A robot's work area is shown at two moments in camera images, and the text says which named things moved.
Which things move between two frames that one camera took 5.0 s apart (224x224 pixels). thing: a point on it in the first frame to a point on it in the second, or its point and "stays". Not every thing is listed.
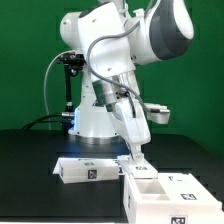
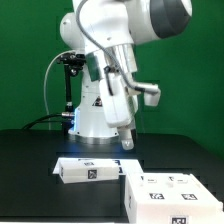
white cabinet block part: x=82 y=170 stays
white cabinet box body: x=169 y=198 stays
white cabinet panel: x=138 y=166 to x=152 y=188
